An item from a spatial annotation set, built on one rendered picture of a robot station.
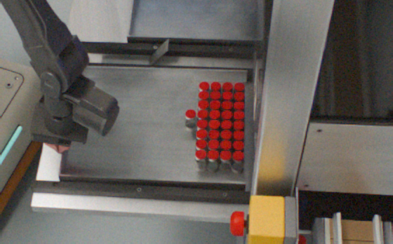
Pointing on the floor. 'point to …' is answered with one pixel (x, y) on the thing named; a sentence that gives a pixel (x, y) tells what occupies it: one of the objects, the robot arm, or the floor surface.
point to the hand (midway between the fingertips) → (60, 148)
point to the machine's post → (290, 81)
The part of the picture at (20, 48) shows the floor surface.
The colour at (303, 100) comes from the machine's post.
